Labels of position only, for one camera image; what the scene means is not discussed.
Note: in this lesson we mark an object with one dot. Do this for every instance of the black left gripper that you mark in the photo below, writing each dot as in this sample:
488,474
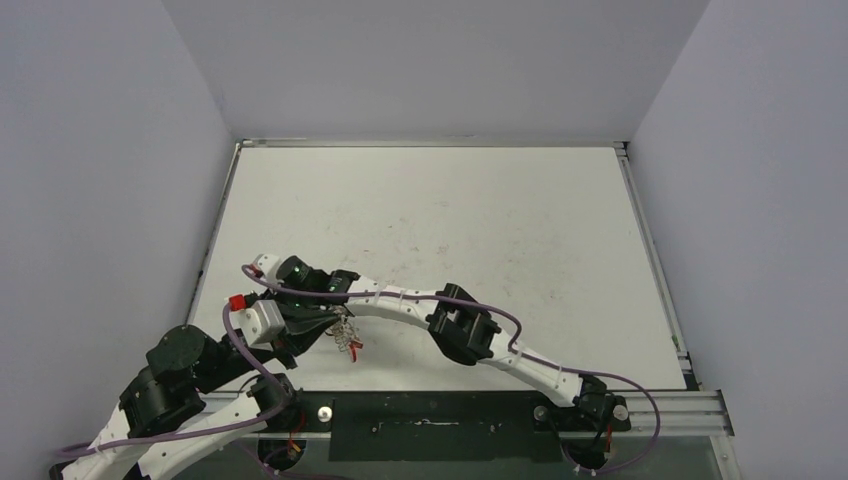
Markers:
304,330

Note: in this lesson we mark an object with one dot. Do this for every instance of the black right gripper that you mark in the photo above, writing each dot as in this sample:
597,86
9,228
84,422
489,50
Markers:
329,284

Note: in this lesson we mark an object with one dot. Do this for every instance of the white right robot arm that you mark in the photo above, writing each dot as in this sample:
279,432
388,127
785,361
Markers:
467,333

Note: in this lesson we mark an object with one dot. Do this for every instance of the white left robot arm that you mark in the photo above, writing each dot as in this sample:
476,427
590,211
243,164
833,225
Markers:
227,417

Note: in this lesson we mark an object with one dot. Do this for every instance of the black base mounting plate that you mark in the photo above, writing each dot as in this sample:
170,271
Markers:
423,426

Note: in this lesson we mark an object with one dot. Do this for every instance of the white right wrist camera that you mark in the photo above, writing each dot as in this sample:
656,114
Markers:
266,265

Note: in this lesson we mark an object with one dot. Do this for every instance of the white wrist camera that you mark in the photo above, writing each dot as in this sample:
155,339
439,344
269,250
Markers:
258,321
266,265

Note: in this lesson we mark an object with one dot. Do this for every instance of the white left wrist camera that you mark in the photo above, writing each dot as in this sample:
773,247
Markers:
258,321

